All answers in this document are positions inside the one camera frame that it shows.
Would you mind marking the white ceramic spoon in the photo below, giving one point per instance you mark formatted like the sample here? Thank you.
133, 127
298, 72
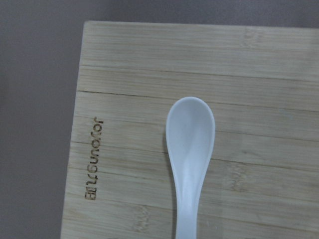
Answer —
190, 135

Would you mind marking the bamboo cutting board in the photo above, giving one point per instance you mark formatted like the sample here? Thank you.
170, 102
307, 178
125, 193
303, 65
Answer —
162, 110

